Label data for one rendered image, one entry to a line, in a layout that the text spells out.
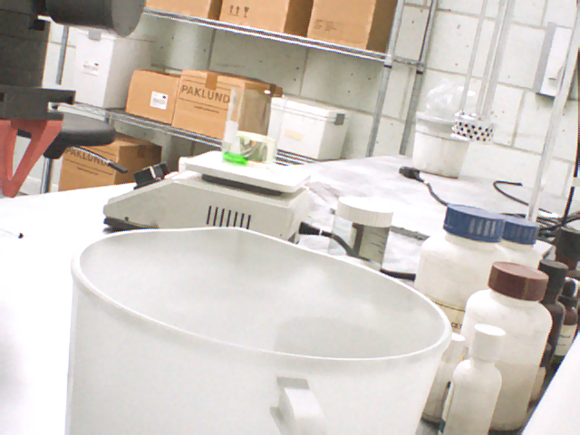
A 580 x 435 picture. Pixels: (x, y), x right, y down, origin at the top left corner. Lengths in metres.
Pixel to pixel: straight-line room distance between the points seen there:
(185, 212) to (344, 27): 2.29
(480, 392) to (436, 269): 0.14
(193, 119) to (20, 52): 2.64
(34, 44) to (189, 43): 3.14
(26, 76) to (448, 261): 0.36
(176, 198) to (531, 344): 0.44
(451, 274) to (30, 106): 0.36
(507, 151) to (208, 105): 1.13
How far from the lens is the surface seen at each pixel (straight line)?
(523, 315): 0.59
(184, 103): 3.37
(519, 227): 0.77
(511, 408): 0.62
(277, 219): 0.88
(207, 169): 0.89
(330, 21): 3.16
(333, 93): 3.53
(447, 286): 0.67
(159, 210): 0.91
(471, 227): 0.67
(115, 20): 0.68
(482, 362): 0.56
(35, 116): 0.73
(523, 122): 3.31
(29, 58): 0.72
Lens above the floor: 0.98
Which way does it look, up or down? 12 degrees down
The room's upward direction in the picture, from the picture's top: 11 degrees clockwise
